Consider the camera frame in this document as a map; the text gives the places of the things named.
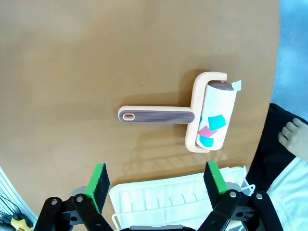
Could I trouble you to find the white wire dish rack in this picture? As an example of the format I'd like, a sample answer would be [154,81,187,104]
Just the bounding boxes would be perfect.
[111,165,256,231]

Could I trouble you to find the pink handle lint roller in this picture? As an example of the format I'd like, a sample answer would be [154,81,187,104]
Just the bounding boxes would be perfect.
[117,71,243,154]

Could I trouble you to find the person's right hand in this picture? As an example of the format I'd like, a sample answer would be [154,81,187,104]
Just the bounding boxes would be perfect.
[278,117,308,159]

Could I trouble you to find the yellow black tool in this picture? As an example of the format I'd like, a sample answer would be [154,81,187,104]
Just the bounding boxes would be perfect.
[11,216,35,231]

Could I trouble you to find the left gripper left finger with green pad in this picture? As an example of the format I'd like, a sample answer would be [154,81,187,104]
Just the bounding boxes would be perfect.
[33,163,114,231]

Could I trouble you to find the person in white jacket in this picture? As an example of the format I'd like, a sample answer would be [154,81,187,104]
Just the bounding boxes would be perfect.
[245,103,308,231]

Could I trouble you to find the white plastic drip tray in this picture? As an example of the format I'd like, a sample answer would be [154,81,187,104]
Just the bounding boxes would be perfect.
[109,165,247,231]

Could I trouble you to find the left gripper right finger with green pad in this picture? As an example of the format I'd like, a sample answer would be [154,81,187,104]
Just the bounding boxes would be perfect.
[199,160,284,231]

